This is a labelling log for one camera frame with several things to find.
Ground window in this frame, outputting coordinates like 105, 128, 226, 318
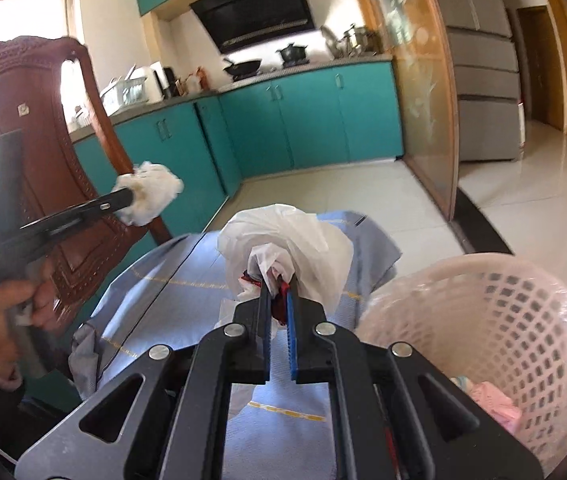
0, 0, 75, 46

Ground steel stockpot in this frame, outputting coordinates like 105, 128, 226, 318
343, 24, 380, 56

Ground blue striped cloth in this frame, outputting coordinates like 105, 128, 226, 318
68, 210, 405, 480

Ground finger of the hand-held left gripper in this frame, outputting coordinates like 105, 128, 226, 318
82, 187, 137, 217

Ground black wok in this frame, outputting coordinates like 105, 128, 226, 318
222, 57, 263, 79

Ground black range hood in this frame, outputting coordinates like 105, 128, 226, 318
190, 0, 317, 55

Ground white lattice plastic basket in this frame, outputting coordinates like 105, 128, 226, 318
356, 253, 567, 467

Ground black cooking pot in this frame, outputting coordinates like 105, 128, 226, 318
276, 42, 311, 65

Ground gas stove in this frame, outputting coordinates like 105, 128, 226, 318
231, 60, 315, 81

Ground brown wooden door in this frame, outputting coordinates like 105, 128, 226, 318
516, 5, 565, 134

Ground pink plastic bag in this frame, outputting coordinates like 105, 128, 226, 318
468, 381, 523, 434

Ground carved wooden chair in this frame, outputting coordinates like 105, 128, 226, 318
0, 36, 172, 406

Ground grey refrigerator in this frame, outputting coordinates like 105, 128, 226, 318
421, 0, 527, 163

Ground etched glass sliding door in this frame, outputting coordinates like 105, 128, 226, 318
348, 0, 460, 222

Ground white dish rack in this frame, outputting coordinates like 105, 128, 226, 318
100, 77, 148, 111

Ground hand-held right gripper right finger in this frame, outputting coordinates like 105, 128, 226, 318
283, 286, 544, 480

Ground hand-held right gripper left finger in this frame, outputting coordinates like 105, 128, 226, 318
14, 282, 274, 480

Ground steel pot lid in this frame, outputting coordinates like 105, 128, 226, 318
319, 25, 345, 59

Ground white plastic bag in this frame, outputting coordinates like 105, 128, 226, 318
216, 203, 355, 341

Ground white tissue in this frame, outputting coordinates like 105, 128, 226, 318
116, 161, 185, 227

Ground teal base cabinets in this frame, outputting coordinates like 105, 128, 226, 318
0, 59, 405, 413

